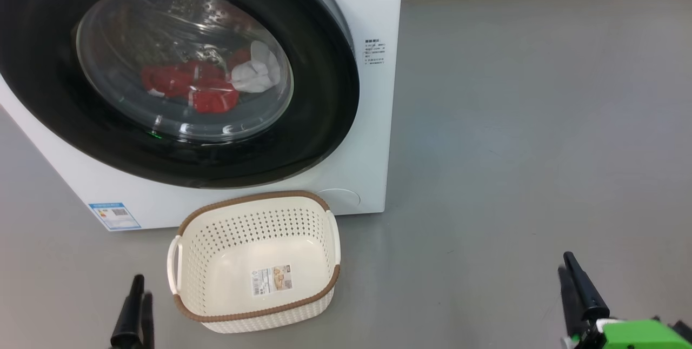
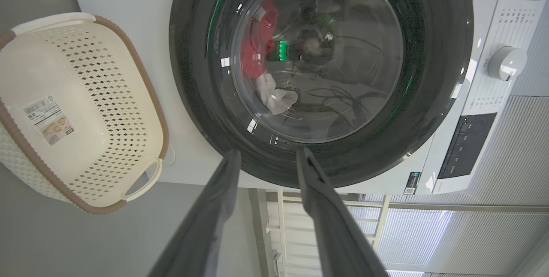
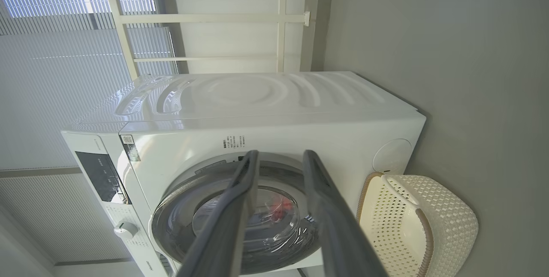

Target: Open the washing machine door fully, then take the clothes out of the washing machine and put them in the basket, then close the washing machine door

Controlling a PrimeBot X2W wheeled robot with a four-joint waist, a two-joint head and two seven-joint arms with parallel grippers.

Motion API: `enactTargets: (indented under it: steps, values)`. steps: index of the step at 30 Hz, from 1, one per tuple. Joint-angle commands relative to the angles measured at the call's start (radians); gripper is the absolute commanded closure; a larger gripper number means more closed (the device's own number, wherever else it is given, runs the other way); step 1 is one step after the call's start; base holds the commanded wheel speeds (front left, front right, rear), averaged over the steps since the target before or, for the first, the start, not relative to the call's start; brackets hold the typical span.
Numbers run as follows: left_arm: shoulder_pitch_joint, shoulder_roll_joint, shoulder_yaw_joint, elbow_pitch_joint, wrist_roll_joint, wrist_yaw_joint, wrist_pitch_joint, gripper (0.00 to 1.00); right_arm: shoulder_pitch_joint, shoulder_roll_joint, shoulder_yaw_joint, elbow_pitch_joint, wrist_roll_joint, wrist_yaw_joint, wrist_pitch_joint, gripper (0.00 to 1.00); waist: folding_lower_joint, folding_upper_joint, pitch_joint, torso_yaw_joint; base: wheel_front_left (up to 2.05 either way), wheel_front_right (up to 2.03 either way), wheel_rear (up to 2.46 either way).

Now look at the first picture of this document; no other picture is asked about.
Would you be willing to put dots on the paper label sticker with barcode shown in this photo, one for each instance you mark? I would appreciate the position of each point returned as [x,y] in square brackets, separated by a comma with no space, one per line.
[271,280]

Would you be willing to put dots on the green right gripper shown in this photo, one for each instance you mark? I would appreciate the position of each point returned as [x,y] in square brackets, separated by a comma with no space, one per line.
[632,335]

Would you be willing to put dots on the blue energy label sticker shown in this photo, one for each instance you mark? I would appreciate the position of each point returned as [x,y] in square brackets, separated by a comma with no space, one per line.
[114,216]

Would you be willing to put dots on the round white filter cover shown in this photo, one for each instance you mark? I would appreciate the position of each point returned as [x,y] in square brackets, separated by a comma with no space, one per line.
[340,200]

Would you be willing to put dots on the black round glass washer door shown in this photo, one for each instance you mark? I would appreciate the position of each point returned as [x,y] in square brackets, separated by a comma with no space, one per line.
[324,95]

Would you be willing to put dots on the cream perforated laundry basket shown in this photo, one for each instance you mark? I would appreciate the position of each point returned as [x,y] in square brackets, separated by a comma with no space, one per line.
[254,252]

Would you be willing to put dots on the white front-load washing machine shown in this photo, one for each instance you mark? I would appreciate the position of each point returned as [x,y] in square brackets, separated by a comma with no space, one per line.
[373,122]

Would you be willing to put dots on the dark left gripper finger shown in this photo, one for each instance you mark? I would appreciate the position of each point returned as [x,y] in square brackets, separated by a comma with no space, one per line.
[130,316]
[148,322]

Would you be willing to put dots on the red and white garment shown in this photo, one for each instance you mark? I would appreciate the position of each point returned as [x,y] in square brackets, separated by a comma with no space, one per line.
[211,98]

